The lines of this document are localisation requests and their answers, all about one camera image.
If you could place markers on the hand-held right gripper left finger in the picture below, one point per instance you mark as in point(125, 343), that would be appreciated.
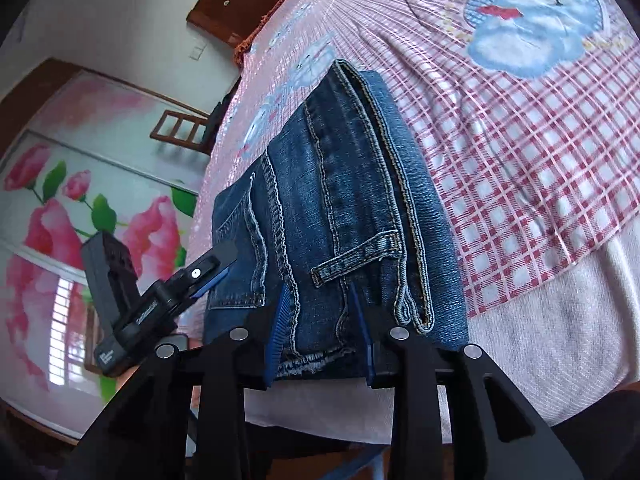
point(279, 330)

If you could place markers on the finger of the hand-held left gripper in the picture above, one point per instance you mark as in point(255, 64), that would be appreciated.
point(200, 272)

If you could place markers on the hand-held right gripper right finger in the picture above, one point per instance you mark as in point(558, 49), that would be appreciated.
point(364, 340)

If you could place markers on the blue denim pants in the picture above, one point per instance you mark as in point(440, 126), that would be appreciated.
point(340, 210)

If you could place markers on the floral sliding door wardrobe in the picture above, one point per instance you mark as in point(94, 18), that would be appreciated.
point(60, 220)

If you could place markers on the wooden chair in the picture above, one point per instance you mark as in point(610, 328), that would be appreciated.
point(177, 127)

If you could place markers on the dark cloth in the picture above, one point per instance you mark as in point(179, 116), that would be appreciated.
point(216, 120)

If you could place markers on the pale pink textured blanket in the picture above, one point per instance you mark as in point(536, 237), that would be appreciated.
point(550, 340)

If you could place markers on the pink checked bed sheet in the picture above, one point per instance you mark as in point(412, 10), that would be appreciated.
point(500, 185)

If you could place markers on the orange fringed cloth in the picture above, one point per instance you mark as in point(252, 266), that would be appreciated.
point(245, 47)

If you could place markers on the wooden bed headboard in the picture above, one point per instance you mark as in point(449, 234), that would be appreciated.
point(235, 5)

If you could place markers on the white wall socket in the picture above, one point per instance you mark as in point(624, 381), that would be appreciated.
point(197, 52)

